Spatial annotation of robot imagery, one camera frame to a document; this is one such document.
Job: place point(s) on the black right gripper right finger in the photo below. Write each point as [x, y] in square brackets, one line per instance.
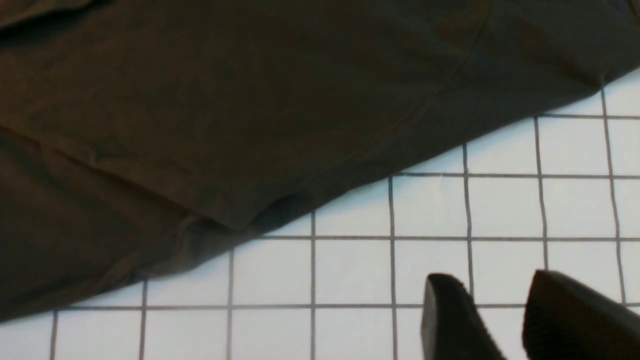
[567, 320]

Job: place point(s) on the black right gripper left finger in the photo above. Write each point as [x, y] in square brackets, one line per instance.
[451, 327]

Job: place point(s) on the gray long-sleeve top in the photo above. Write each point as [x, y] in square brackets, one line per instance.
[140, 138]

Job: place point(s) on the white gridded table mat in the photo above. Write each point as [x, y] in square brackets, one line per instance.
[560, 192]

